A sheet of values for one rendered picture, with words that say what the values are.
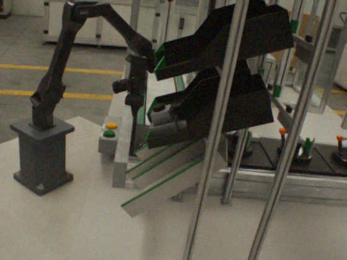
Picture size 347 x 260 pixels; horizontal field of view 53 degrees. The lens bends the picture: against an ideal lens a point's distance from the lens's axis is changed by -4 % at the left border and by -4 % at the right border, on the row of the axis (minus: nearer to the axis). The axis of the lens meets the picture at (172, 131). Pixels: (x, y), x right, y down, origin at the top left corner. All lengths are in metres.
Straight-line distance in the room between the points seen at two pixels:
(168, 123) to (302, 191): 0.69
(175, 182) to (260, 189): 0.53
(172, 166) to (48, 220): 0.40
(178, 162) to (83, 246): 0.34
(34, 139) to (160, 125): 0.43
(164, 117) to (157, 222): 0.41
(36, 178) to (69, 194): 0.12
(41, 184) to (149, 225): 0.36
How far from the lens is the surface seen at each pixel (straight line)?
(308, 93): 0.77
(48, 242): 1.05
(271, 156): 1.40
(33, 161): 1.18
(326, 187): 1.41
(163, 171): 0.98
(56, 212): 1.14
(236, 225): 1.19
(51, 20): 6.56
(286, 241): 1.20
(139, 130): 1.39
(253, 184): 1.30
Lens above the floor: 1.58
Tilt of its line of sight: 25 degrees down
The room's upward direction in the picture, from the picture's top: 9 degrees clockwise
